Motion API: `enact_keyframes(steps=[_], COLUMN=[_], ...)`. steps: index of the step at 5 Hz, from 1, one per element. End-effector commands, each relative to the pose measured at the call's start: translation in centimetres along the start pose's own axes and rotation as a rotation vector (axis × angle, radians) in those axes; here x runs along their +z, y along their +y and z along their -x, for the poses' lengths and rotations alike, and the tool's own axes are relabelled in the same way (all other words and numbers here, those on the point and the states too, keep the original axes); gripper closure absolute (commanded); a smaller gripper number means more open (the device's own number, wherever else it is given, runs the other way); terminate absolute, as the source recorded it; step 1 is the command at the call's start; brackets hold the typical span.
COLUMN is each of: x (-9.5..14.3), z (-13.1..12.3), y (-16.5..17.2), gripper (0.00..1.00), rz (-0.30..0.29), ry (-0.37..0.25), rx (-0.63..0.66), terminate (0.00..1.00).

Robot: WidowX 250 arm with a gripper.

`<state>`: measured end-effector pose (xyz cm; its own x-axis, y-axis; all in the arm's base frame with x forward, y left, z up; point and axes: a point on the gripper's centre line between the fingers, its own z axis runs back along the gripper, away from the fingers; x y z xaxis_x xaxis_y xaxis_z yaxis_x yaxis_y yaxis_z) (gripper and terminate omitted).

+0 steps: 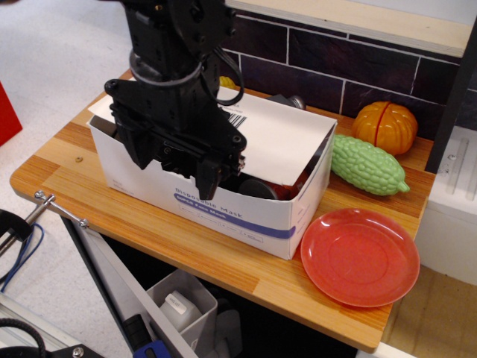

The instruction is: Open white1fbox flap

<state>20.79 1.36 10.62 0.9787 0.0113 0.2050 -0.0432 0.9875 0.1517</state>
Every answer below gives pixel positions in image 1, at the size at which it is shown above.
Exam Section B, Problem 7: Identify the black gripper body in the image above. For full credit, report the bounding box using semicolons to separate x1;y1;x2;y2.
104;75;247;179

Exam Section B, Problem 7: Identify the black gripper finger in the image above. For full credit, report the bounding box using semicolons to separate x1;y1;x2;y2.
118;131;161;169
195;153;226;200

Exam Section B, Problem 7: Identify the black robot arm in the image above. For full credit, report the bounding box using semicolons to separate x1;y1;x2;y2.
104;1;247;200

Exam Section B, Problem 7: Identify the yellow toy fruit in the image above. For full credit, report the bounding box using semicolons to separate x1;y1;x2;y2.
219;76;236;90

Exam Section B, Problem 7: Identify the red can in box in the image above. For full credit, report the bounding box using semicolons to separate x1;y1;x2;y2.
237;169;313;201

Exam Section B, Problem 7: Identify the white face mask box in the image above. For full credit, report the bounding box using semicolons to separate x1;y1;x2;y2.
86;85;338;261

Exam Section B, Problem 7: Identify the grey metal can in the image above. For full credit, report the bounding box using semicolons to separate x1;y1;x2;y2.
267;94;306;110

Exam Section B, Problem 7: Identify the grey plastic bin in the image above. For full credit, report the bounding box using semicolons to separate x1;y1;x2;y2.
147;269;218;357

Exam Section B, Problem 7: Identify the red box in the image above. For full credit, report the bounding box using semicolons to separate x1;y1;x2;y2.
0;85;23;145

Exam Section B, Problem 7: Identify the white bottle in bin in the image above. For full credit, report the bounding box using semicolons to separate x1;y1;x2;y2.
159;290;202;332

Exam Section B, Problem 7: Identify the metal clamp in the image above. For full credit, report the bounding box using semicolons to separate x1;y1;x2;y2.
1;190;89;256

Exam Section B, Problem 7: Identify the green toy bitter gourd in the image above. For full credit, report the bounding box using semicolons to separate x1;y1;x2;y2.
331;134;410;196

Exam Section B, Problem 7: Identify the red plastic plate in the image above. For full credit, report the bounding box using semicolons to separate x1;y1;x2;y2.
300;209;420;308

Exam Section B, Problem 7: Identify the orange toy pumpkin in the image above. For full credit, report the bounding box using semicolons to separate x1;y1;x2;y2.
352;101;418;156

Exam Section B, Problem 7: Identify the white cabinet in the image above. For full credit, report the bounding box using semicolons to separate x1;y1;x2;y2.
415;126;476;285

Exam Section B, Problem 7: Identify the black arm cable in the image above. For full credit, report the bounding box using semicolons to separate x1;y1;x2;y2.
212;47;246;107

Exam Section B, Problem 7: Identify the blue cable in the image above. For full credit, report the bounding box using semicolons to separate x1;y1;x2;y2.
0;222;45;292

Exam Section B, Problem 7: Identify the blue black tool handle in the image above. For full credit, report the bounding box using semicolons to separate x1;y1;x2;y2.
123;314;171;358

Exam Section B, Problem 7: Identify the aluminium frame rail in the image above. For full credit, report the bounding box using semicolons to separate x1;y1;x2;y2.
0;292;81;354

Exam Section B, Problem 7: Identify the black vertical post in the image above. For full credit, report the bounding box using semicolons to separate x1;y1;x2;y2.
425;22;476;174

